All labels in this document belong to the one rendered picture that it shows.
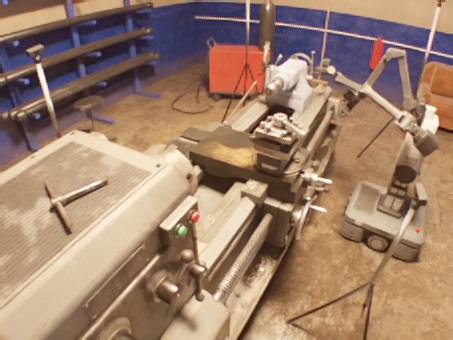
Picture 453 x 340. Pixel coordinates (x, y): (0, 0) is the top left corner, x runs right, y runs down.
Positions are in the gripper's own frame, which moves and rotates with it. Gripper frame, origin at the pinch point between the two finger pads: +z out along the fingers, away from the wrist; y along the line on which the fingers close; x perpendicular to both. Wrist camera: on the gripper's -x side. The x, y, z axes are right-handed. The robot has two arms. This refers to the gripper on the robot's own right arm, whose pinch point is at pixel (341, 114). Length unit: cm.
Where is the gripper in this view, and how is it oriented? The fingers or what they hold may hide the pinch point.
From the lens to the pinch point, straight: 246.4
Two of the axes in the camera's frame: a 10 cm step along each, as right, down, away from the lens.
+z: -4.2, 5.4, 7.3
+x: 7.2, 6.8, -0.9
